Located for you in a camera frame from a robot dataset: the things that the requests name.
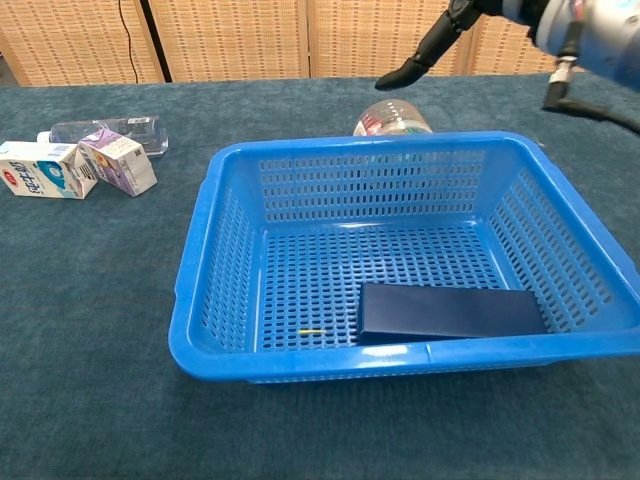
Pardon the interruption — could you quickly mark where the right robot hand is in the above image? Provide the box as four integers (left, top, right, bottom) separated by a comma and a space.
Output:
374, 0, 506, 92

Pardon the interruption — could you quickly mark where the white blue milk carton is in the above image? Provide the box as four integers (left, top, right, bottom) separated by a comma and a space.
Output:
0, 140, 99, 200

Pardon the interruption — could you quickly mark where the clear water bottle white cap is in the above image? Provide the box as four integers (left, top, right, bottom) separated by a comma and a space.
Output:
35, 115, 170, 159

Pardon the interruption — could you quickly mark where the bamboo folding screen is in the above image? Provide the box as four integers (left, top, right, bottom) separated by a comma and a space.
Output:
0, 0, 640, 87

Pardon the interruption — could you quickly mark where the black stand pole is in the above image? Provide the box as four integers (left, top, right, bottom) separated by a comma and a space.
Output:
139, 0, 174, 84

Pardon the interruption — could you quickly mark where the teal table cloth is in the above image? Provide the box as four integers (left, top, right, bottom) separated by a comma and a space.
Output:
0, 72, 640, 480

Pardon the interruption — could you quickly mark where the dark blue rectangular box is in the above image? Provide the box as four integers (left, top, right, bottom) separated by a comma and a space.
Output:
357, 282, 549, 346

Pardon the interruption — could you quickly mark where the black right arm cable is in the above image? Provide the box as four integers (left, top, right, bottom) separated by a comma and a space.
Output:
542, 19, 640, 134

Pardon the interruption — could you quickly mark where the blue plastic perforated basket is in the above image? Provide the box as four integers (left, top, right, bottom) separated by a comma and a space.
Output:
168, 130, 640, 385

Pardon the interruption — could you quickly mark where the clear jar of binder clips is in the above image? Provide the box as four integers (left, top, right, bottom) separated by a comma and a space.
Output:
352, 98, 434, 137

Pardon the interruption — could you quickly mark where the purple NFC juice carton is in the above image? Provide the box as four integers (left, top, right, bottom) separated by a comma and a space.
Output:
78, 128, 159, 198

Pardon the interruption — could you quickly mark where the thin black hanging cable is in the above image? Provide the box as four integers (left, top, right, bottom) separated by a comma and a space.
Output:
117, 0, 140, 84

